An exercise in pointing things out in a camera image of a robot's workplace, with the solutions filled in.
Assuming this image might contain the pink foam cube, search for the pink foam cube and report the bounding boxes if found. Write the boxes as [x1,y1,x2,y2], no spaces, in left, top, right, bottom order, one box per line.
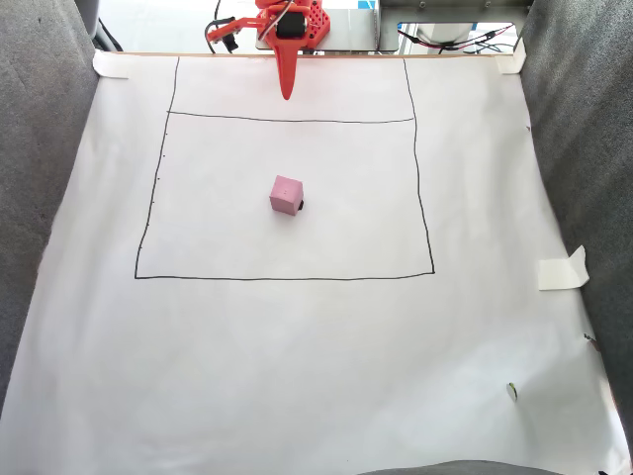
[268,174,305,217]

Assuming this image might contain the grey felt panel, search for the grey felt panel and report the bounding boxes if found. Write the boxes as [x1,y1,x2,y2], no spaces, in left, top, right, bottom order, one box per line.
[0,0,101,407]
[517,0,633,446]

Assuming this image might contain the white paper sheet with lines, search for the white paper sheet with lines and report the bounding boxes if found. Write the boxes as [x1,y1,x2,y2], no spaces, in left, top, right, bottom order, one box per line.
[0,52,632,475]

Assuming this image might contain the white folded tape piece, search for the white folded tape piece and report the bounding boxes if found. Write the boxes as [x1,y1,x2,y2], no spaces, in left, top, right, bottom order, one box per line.
[535,244,591,292]

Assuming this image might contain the black camera on orange bracket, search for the black camera on orange bracket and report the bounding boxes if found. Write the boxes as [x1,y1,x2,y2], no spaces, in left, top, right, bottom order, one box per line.
[205,16,262,53]

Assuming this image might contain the black camera cable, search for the black camera cable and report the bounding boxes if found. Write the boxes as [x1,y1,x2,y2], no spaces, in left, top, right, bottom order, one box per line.
[205,0,237,53]

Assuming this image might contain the red and black cables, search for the red and black cables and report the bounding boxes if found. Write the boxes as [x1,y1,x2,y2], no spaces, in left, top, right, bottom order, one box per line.
[397,23,516,53]

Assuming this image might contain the metal frame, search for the metal frame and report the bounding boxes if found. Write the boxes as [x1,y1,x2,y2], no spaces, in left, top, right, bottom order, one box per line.
[376,0,534,52]

